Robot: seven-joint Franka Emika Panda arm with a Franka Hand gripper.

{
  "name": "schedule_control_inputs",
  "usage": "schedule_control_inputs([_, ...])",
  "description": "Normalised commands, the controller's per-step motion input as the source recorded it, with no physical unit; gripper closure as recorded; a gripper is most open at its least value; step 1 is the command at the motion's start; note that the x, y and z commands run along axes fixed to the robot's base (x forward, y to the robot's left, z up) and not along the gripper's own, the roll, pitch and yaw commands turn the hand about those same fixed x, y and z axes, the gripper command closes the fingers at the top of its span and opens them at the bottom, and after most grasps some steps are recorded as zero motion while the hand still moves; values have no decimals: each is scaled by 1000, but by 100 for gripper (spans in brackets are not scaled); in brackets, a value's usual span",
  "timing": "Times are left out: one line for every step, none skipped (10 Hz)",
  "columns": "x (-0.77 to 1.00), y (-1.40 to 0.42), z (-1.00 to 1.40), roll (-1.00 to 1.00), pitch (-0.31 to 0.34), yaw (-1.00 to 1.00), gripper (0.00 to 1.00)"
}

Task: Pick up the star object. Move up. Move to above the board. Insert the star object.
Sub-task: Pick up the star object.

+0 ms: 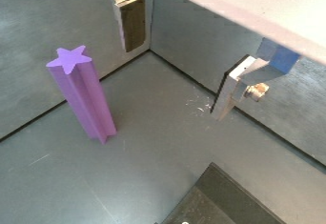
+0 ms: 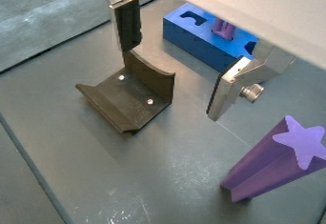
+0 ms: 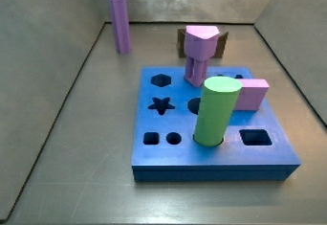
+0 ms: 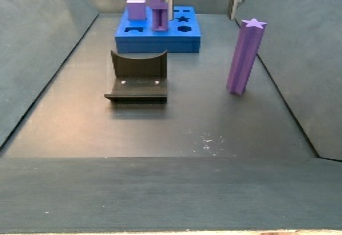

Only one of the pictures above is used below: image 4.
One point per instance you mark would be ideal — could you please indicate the purple star-shaped peg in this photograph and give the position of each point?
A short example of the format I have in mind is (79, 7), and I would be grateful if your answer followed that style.
(246, 50)

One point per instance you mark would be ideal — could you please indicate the blue shape-sorting board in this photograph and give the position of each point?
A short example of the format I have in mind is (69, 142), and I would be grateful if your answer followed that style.
(135, 37)

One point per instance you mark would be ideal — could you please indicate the purple arch-shaped peg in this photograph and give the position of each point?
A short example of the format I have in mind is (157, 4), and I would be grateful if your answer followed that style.
(159, 8)

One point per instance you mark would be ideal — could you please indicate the purple square block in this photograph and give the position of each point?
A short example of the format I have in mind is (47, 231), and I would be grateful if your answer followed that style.
(137, 9)

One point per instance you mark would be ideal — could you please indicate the black curved stand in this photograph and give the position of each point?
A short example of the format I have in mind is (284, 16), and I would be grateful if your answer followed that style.
(141, 78)

